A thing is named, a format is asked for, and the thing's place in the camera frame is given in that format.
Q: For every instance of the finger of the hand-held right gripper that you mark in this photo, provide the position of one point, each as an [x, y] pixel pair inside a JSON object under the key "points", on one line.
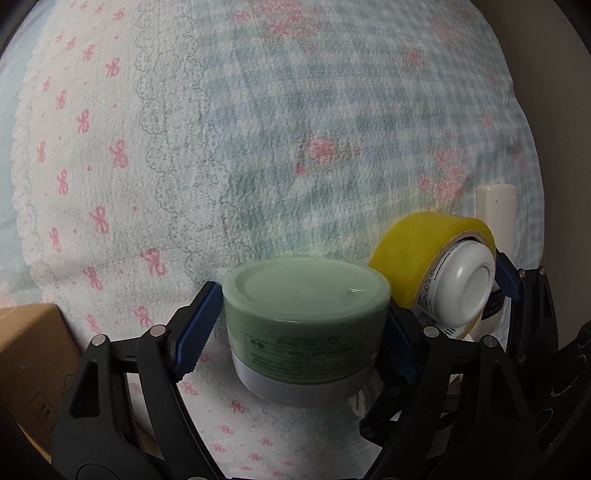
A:
{"points": [[506, 277]]}

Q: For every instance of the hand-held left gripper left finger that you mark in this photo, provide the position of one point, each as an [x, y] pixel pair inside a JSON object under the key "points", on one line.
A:
{"points": [[199, 325]]}

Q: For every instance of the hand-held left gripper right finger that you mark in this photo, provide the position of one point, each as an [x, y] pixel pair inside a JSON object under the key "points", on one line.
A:
{"points": [[400, 344]]}

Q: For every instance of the white plastic bottle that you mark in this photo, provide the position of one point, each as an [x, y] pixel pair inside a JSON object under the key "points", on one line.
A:
{"points": [[464, 279]]}

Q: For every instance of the yellow tape roll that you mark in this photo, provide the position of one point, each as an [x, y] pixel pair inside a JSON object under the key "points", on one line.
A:
{"points": [[406, 258]]}

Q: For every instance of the green cream jar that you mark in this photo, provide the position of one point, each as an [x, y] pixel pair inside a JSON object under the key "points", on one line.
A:
{"points": [[304, 318]]}

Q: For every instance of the white rectangular plastic object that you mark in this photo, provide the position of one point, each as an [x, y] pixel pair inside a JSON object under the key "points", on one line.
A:
{"points": [[496, 207]]}

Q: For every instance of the brown cardboard box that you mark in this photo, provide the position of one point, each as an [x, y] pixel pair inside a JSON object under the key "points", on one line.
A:
{"points": [[32, 360]]}

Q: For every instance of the floral printed bed sheet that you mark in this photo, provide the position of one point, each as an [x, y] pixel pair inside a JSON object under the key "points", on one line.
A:
{"points": [[277, 138]]}

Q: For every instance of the light blue cloth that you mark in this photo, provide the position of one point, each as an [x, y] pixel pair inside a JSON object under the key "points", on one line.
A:
{"points": [[9, 161]]}

